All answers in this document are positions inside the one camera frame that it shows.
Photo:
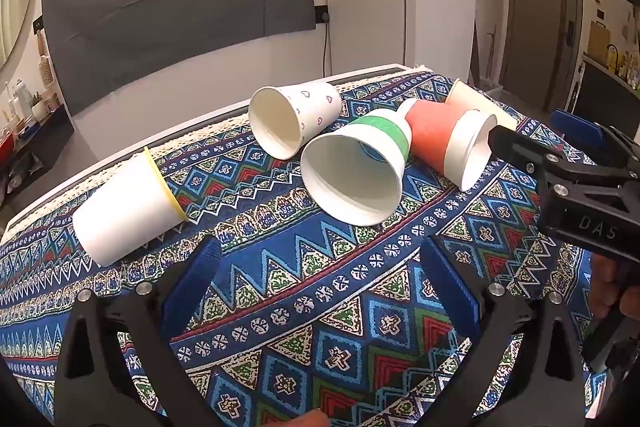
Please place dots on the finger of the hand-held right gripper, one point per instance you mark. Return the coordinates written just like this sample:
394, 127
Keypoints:
575, 129
515, 146

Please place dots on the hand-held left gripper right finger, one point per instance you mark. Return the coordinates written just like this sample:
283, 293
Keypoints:
450, 294

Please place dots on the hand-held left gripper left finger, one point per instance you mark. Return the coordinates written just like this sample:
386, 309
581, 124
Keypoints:
192, 279

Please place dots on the white cup with orange band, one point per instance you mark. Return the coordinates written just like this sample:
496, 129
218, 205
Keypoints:
430, 132

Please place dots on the plain cream cup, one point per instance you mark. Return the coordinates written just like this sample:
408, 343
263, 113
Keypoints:
475, 99

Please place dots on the white cup with yellow rim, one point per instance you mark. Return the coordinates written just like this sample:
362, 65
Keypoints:
125, 207

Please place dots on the white cup with green band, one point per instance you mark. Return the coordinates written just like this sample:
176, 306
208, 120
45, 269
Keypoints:
350, 179

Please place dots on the white cup with heart print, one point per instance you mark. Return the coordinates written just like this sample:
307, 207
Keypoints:
312, 104

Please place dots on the person's right hand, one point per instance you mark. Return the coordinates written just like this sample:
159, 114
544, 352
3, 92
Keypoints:
602, 287

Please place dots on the person's left hand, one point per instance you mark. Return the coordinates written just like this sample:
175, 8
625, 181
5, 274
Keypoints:
311, 419

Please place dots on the kitchen counter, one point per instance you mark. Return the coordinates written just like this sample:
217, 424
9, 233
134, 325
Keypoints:
607, 74

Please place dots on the blue patterned tablecloth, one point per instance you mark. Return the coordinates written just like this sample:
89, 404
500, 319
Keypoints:
300, 267

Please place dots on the brown door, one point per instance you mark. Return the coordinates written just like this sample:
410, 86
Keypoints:
540, 12

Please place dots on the dark side cabinet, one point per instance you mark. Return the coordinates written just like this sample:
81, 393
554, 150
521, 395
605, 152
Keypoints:
35, 142

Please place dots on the small potted plant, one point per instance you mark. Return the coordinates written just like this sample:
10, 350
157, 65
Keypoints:
39, 107

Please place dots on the white kettle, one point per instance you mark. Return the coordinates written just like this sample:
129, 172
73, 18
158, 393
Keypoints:
22, 94

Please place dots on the woven beige vase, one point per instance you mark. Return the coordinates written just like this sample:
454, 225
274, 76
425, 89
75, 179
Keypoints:
46, 71

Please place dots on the black wall outlet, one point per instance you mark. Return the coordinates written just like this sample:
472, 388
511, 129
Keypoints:
324, 14

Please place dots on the round wall mirror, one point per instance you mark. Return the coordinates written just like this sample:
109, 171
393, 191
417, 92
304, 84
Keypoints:
12, 12

